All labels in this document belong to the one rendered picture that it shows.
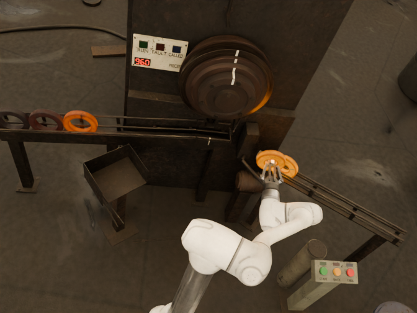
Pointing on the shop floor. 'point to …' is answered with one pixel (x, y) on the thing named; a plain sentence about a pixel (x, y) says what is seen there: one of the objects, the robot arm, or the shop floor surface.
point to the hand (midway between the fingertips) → (272, 159)
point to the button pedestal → (316, 286)
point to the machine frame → (291, 81)
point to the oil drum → (409, 79)
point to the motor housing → (242, 194)
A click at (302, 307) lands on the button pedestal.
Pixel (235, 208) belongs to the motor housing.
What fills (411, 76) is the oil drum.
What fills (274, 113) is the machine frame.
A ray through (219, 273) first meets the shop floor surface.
